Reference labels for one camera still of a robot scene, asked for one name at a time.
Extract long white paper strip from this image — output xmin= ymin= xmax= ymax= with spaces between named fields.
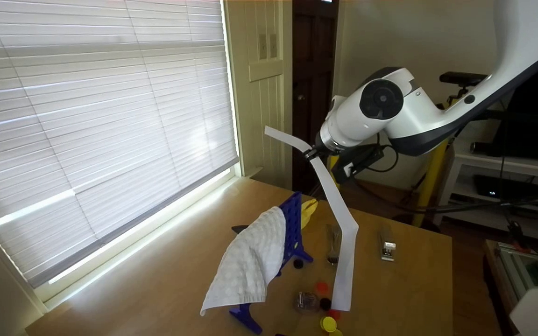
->
xmin=264 ymin=125 xmax=360 ymax=312

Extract yellow plastic object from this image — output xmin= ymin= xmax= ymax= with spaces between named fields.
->
xmin=300 ymin=198 xmax=319 ymax=230

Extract dark brown door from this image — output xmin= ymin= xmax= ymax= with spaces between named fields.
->
xmin=292 ymin=0 xmax=340 ymax=193

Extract clear plastic cutlery packet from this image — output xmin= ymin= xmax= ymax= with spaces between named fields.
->
xmin=326 ymin=223 xmax=342 ymax=266

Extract silver stapler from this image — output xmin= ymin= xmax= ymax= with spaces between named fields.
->
xmin=379 ymin=226 xmax=397 ymax=262

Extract white textured towel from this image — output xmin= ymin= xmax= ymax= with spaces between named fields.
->
xmin=199 ymin=206 xmax=288 ymax=317

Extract small clear plastic container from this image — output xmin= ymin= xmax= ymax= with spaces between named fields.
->
xmin=296 ymin=291 xmax=319 ymax=313

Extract white media shelf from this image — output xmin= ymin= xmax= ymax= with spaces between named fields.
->
xmin=436 ymin=138 xmax=538 ymax=246

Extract black media box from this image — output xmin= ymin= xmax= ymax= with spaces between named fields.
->
xmin=473 ymin=175 xmax=538 ymax=201

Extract black television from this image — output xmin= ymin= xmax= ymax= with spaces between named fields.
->
xmin=489 ymin=60 xmax=538 ymax=162

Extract white window blinds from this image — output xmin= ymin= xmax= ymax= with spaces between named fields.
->
xmin=0 ymin=0 xmax=240 ymax=288

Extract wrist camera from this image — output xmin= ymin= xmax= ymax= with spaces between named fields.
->
xmin=332 ymin=143 xmax=386 ymax=184

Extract blue disc game frame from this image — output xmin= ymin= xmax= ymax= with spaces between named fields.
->
xmin=228 ymin=191 xmax=314 ymax=335

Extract wall switch plate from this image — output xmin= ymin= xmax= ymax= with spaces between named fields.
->
xmin=258 ymin=33 xmax=278 ymax=60

